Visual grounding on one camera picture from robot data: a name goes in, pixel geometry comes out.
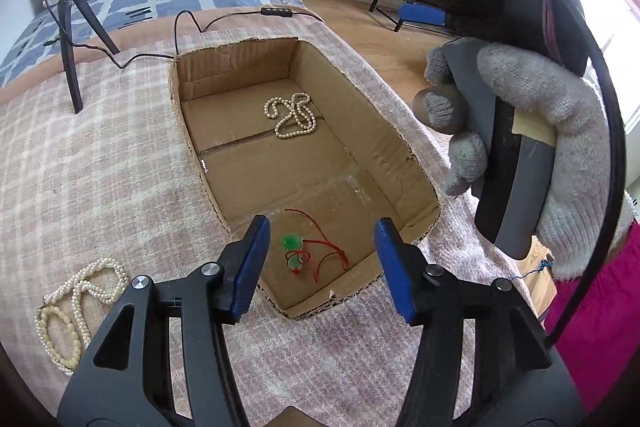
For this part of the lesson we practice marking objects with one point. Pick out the black tripod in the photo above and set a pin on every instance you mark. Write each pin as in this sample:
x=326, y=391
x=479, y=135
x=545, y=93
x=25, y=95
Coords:
x=67, y=52

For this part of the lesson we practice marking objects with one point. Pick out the pink plaid blanket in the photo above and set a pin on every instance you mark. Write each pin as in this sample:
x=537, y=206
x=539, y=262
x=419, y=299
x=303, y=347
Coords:
x=100, y=187

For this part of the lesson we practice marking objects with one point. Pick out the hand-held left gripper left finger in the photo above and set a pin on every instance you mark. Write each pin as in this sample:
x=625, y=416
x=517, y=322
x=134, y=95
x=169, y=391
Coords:
x=252, y=267

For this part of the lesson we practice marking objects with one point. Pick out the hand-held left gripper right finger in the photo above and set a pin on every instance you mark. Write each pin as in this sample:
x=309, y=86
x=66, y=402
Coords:
x=395, y=267

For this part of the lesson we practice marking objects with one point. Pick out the pink garment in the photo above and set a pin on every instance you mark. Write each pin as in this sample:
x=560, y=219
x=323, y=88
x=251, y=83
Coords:
x=600, y=332

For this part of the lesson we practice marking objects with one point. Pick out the person's right hand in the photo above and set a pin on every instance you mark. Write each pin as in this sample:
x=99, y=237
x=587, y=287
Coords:
x=575, y=157

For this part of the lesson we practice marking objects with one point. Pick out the cardboard box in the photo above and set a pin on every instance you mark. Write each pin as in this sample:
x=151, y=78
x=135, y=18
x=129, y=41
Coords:
x=300, y=172

